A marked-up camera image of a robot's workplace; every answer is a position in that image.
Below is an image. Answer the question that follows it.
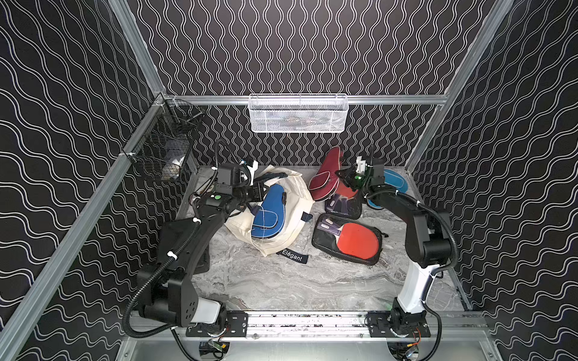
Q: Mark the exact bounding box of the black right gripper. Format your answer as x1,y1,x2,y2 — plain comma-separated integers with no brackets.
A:
334,165,370,192

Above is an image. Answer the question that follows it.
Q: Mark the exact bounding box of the teal paddle case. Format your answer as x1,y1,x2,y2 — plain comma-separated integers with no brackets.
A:
368,166,409,193

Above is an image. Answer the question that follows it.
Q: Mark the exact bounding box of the maroon paddle case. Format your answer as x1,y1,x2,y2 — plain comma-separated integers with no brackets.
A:
308,146,343,202

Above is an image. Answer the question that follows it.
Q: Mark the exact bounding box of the blue paddle case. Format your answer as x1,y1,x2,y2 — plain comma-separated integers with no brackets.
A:
251,184,287,239

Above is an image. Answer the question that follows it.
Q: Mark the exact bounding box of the cream canvas tote bag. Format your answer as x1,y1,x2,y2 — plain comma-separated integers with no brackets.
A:
225,165,315,257

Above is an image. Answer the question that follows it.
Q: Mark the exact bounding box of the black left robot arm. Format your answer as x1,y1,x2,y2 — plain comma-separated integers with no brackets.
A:
121,161,269,338

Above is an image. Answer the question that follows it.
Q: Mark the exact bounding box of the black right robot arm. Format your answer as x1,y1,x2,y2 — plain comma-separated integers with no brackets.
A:
336,165,458,336

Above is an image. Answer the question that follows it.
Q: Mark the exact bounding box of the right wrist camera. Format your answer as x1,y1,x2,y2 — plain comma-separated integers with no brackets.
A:
356,156,367,174

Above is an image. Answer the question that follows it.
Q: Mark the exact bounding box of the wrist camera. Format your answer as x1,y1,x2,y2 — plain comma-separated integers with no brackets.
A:
356,156,367,174
240,160,259,186

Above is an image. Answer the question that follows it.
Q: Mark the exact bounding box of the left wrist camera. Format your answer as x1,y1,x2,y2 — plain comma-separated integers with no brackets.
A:
240,160,259,186

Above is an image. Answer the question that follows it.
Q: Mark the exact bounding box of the white wire mesh basket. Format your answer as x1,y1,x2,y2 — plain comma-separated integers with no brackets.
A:
248,93,349,133

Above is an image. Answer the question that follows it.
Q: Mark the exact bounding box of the black wire basket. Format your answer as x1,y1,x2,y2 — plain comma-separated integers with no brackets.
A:
122,93,207,184

